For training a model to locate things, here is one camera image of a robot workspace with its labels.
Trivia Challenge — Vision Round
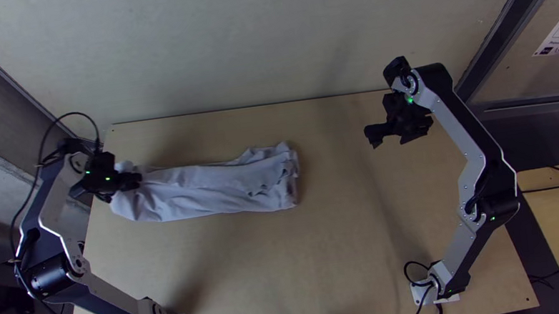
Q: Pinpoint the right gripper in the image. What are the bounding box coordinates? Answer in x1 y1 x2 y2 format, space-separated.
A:
362 102 436 150

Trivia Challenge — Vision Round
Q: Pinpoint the grey t-shirt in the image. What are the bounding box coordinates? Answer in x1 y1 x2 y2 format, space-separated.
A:
103 138 306 234

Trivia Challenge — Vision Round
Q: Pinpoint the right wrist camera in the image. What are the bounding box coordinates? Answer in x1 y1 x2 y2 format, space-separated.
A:
382 90 407 114

